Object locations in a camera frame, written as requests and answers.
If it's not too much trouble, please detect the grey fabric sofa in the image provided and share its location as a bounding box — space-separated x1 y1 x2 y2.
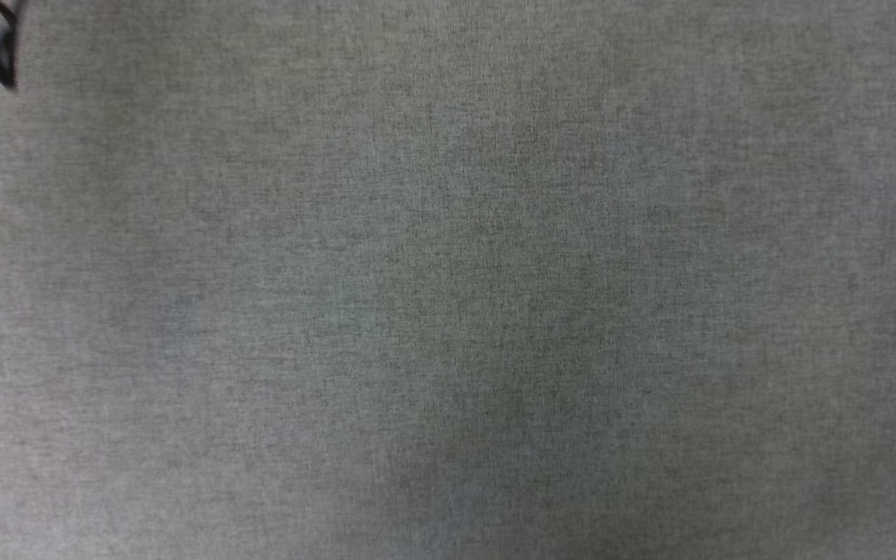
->
0 0 896 560

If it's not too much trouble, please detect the black cable with teal plug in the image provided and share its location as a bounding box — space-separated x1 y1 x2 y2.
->
0 0 27 91

